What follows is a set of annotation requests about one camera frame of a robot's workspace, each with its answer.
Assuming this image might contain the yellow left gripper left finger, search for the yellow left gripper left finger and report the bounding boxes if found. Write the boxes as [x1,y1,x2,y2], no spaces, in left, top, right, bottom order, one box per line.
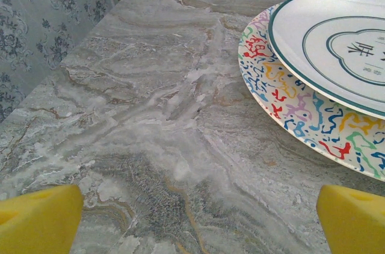
[0,184,84,254]

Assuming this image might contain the white plate with teal rim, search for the white plate with teal rim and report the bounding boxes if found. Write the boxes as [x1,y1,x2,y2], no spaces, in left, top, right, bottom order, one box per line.
[268,0,385,121]

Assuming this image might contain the plate with colourful squiggles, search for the plate with colourful squiggles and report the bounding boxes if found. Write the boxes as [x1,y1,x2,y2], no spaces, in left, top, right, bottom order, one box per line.
[237,2,385,182]

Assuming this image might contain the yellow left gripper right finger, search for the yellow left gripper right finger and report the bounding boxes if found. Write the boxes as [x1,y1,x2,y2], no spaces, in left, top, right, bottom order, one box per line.
[316,184,385,254]

